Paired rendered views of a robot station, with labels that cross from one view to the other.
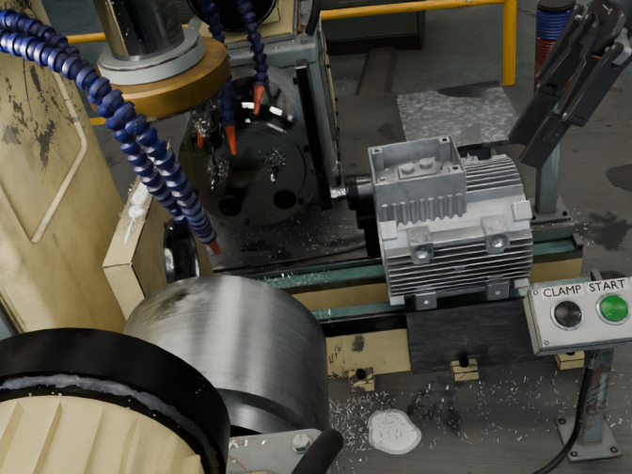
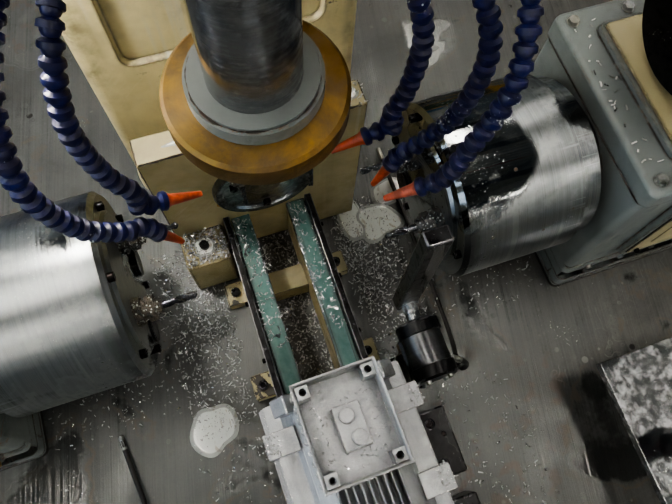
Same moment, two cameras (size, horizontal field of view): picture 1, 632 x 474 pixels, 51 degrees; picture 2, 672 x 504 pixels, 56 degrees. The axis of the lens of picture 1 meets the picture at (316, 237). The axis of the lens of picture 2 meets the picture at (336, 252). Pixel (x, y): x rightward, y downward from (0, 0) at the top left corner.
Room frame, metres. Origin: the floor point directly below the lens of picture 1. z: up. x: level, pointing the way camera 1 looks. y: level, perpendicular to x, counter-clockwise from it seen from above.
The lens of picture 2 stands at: (0.72, -0.18, 1.84)
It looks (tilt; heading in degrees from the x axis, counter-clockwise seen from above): 70 degrees down; 59
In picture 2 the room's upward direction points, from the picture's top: 6 degrees clockwise
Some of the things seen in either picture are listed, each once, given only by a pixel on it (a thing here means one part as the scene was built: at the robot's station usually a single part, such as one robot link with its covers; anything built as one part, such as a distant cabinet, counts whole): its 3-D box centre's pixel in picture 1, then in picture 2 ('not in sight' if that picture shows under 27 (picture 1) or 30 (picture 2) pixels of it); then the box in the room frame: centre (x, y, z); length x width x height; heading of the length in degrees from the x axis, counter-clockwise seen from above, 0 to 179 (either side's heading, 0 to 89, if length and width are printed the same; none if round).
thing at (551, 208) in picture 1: (549, 116); not in sight; (1.04, -0.46, 1.01); 0.08 x 0.08 x 0.42; 84
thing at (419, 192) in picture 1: (416, 181); (348, 425); (0.78, -0.15, 1.11); 0.12 x 0.11 x 0.07; 85
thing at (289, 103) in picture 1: (254, 136); (505, 169); (1.14, 0.08, 1.04); 0.41 x 0.25 x 0.25; 174
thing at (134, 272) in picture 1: (152, 291); (254, 161); (0.82, 0.27, 0.97); 0.30 x 0.11 x 0.34; 174
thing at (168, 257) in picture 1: (184, 264); (264, 185); (0.82, 0.20, 1.02); 0.15 x 0.02 x 0.15; 174
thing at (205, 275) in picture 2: not in sight; (209, 257); (0.70, 0.20, 0.86); 0.07 x 0.06 x 0.12; 174
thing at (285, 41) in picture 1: (266, 100); (648, 138); (1.40, 0.05, 0.99); 0.35 x 0.31 x 0.37; 174
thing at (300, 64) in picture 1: (316, 139); (419, 274); (0.93, -0.03, 1.12); 0.04 x 0.03 x 0.26; 84
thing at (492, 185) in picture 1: (448, 229); (356, 463); (0.77, -0.19, 1.02); 0.20 x 0.19 x 0.19; 85
